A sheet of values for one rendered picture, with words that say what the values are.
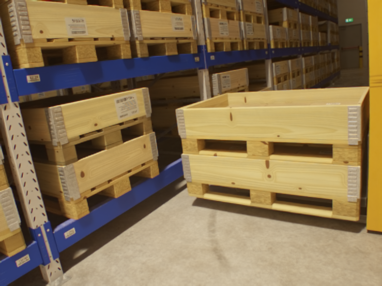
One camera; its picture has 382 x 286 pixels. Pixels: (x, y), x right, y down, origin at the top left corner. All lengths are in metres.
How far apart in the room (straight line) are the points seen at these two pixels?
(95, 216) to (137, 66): 1.07
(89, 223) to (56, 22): 1.19
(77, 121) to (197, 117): 0.79
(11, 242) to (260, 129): 1.51
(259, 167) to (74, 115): 1.18
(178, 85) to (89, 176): 1.79
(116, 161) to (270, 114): 1.04
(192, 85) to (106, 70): 1.45
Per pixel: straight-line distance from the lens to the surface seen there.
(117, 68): 2.14
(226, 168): 2.13
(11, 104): 1.72
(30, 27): 1.79
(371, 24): 1.81
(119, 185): 2.14
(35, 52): 1.78
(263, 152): 1.98
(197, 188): 2.33
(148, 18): 2.45
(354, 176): 1.89
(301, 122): 1.85
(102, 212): 2.10
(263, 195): 2.09
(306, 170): 1.93
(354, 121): 1.80
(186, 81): 3.36
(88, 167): 1.96
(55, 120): 1.81
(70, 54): 1.98
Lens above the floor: 1.08
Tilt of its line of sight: 13 degrees down
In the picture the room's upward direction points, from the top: 7 degrees counter-clockwise
